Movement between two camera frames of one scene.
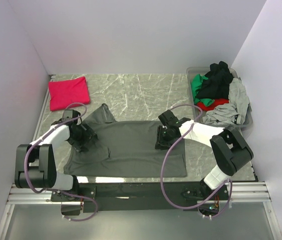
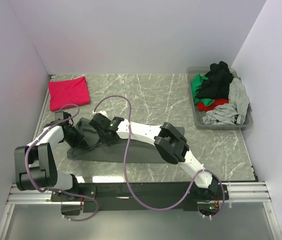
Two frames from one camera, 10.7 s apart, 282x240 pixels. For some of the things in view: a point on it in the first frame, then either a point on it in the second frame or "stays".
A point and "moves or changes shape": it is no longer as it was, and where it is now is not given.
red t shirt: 217,102 stays
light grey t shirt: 233,112 stays
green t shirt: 197,80 stays
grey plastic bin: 191,71 stays
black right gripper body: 164,137 to 104,139
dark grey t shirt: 124,149 moves or changes shape
